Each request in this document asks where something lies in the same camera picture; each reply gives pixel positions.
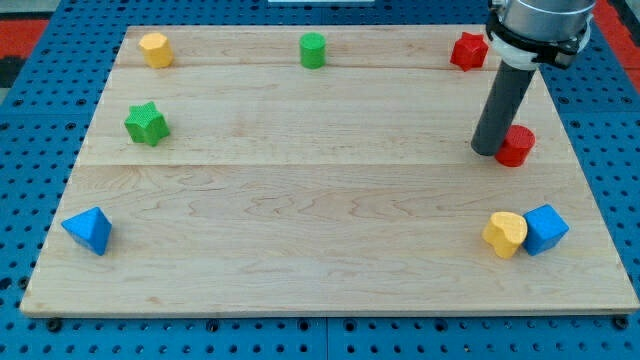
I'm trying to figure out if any light wooden board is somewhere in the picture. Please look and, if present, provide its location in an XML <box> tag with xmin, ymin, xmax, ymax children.
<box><xmin>21</xmin><ymin>25</ymin><xmax>639</xmax><ymax>318</ymax></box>

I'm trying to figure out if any red star block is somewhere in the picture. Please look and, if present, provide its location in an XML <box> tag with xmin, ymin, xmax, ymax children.
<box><xmin>450</xmin><ymin>32</ymin><xmax>489</xmax><ymax>71</ymax></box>

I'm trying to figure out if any yellow hexagon block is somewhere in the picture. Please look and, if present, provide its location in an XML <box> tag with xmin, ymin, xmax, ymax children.
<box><xmin>138</xmin><ymin>32</ymin><xmax>174</xmax><ymax>69</ymax></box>

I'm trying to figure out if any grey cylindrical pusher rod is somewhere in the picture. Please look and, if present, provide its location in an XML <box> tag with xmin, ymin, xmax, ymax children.
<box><xmin>471</xmin><ymin>61</ymin><xmax>535</xmax><ymax>156</ymax></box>

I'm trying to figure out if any green cylinder block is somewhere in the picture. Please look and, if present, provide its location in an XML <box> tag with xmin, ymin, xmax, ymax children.
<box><xmin>299</xmin><ymin>32</ymin><xmax>326</xmax><ymax>69</ymax></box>

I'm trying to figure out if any blue triangle block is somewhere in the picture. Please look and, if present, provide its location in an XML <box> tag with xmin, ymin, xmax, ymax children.
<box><xmin>61</xmin><ymin>207</ymin><xmax>112</xmax><ymax>256</ymax></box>

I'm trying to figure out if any red cylinder block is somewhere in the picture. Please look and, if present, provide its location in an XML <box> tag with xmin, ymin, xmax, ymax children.
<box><xmin>494</xmin><ymin>125</ymin><xmax>536</xmax><ymax>167</ymax></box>

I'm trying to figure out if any yellow heart block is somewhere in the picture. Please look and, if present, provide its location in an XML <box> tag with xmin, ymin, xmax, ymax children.
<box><xmin>481</xmin><ymin>212</ymin><xmax>528</xmax><ymax>259</ymax></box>

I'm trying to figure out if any green star block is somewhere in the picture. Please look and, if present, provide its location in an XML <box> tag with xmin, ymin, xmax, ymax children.
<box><xmin>124</xmin><ymin>101</ymin><xmax>170</xmax><ymax>147</ymax></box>

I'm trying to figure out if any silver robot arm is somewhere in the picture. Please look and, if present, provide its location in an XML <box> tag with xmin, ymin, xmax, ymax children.
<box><xmin>486</xmin><ymin>0</ymin><xmax>596</xmax><ymax>71</ymax></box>

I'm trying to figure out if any blue cube block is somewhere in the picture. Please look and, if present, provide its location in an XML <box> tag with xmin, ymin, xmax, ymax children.
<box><xmin>523</xmin><ymin>204</ymin><xmax>570</xmax><ymax>256</ymax></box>

